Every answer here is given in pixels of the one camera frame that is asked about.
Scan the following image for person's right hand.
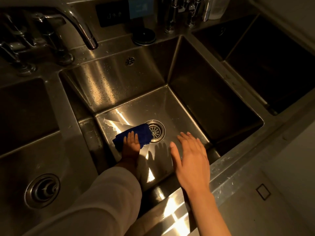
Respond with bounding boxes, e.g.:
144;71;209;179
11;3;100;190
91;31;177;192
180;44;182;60
169;131;212;195

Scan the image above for person's left hand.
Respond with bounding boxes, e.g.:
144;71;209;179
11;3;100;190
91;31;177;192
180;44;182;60
121;131;141;166

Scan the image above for blue cleaning cloth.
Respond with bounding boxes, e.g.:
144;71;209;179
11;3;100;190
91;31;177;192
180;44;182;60
112;123;154;153

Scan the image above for stainless steel sink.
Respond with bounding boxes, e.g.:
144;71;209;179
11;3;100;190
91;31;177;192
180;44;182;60
0;0;315;236

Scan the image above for white spray bottle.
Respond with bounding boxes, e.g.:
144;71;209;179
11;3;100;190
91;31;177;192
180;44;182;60
208;0;232;20

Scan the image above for person's left forearm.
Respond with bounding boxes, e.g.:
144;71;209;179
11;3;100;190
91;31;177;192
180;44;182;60
114;158;142;181

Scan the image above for round black sink stopper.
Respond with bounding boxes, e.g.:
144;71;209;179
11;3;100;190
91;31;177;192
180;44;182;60
132;28;157;46

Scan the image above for light grey sleeve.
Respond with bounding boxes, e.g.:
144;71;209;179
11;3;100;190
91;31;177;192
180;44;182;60
23;166;143;236

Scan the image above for small square floor cover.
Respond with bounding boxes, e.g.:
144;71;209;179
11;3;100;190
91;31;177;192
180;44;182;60
255;183;272;201

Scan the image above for chrome long-spout faucet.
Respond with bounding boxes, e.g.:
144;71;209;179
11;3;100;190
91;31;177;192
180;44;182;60
31;7;99;67
178;0;212;29

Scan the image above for small chrome tap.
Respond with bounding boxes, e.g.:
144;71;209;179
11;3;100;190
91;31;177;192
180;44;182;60
0;12;37;76
164;0;179;35

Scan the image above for black label plate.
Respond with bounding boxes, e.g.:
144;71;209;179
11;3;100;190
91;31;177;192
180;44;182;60
95;0;130;28

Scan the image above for blue label plate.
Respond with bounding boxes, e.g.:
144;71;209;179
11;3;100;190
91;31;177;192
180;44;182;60
128;0;155;20

